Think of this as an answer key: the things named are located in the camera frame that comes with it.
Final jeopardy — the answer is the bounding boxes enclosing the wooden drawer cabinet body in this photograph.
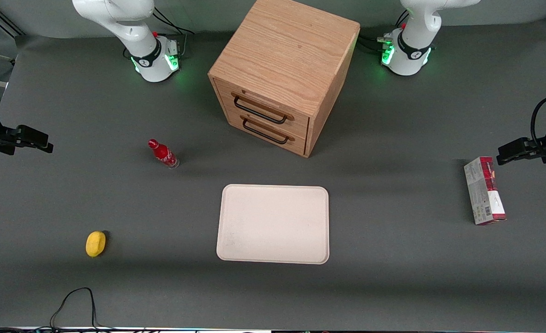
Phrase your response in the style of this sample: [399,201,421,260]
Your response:
[208,0,361,159]

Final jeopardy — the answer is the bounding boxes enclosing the grey and red carton box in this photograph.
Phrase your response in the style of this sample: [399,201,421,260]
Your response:
[463,156,507,226]

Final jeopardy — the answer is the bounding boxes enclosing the yellow lemon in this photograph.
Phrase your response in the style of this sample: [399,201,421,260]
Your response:
[86,231,106,258]

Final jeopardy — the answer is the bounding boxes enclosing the red cola bottle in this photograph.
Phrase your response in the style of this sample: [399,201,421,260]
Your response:
[148,138,180,170]

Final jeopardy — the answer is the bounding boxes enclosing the beige plastic tray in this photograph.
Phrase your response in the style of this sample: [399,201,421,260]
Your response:
[216,184,330,265]

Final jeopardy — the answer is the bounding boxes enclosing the dark aluminium frame rail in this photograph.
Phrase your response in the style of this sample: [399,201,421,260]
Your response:
[0,9,26,37]

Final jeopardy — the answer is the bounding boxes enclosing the black looped cable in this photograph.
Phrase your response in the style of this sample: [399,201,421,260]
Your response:
[50,287,116,331]

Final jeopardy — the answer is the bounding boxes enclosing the black right base cables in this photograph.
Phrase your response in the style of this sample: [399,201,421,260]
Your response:
[124,7,195,58]

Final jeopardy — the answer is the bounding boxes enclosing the black base cables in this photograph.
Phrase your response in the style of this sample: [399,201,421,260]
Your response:
[359,9,410,54]
[124,7,195,58]

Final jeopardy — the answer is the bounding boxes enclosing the black left base cables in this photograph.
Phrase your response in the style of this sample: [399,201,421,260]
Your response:
[359,9,410,54]

